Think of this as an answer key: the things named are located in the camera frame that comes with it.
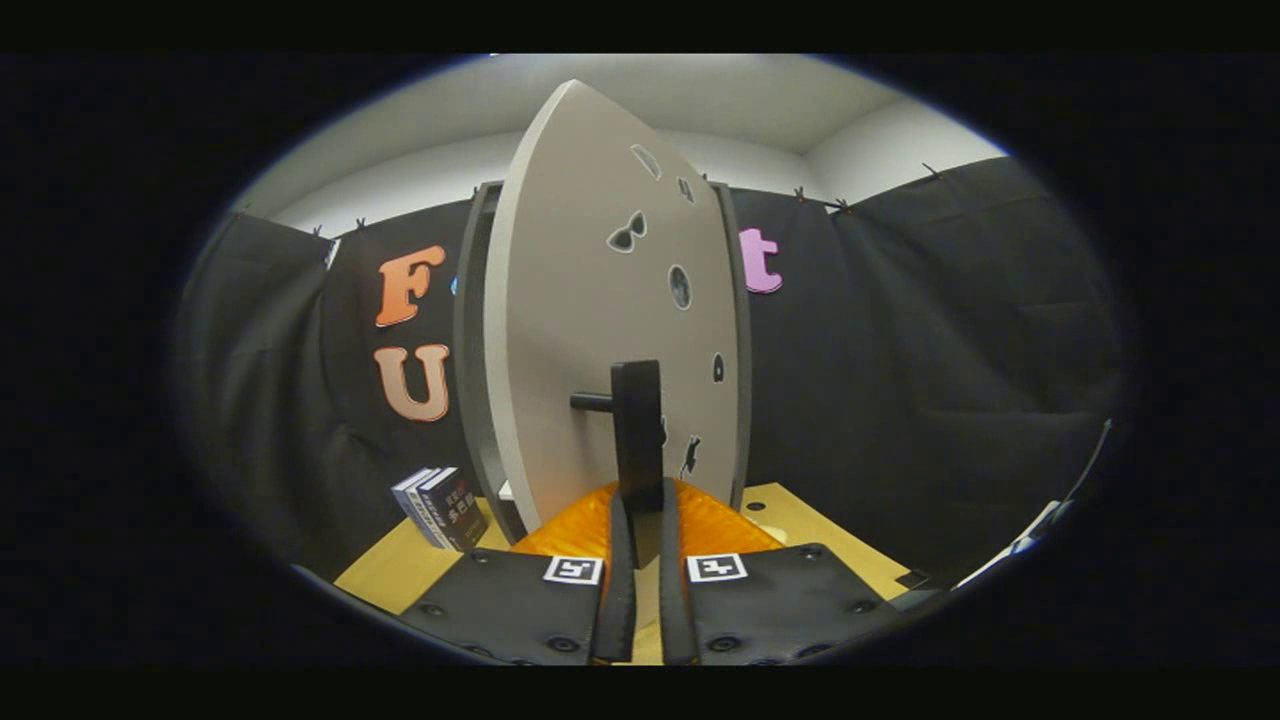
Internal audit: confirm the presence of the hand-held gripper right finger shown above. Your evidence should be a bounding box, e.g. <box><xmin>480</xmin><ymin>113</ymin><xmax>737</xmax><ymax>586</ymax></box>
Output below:
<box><xmin>657</xmin><ymin>478</ymin><xmax>903</xmax><ymax>667</ymax></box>

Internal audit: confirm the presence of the black cover book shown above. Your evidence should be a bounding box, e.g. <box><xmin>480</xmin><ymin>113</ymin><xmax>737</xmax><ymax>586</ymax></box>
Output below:
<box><xmin>415</xmin><ymin>466</ymin><xmax>491</xmax><ymax>552</ymax></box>

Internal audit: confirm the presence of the black backdrop cloth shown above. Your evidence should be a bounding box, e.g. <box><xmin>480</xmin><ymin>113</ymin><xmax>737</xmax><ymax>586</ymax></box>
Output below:
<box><xmin>172</xmin><ymin>155</ymin><xmax>1131</xmax><ymax>591</ymax></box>

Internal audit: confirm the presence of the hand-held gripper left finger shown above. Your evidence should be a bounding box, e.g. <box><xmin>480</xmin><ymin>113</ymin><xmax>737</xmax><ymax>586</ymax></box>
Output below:
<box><xmin>400</xmin><ymin>480</ymin><xmax>638</xmax><ymax>666</ymax></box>

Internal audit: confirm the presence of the white blue object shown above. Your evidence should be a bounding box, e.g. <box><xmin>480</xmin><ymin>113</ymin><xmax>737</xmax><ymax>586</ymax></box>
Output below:
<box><xmin>955</xmin><ymin>500</ymin><xmax>1063</xmax><ymax>591</ymax></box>

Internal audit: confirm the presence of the beige cabinet door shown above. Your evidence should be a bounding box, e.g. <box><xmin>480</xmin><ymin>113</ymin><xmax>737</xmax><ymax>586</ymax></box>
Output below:
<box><xmin>483</xmin><ymin>79</ymin><xmax>741</xmax><ymax>531</ymax></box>

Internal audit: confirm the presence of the thin black stand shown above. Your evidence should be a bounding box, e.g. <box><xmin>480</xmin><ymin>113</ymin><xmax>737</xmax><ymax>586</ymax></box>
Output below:
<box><xmin>1050</xmin><ymin>420</ymin><xmax>1113</xmax><ymax>526</ymax></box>

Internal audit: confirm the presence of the black door handle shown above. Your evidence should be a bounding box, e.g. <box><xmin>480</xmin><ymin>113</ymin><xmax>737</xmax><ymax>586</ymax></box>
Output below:
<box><xmin>570</xmin><ymin>360</ymin><xmax>667</xmax><ymax>516</ymax></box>

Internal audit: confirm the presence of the dark grey cabinet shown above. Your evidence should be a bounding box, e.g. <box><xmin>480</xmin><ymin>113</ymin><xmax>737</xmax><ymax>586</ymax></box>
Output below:
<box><xmin>453</xmin><ymin>180</ymin><xmax>753</xmax><ymax>546</ymax></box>

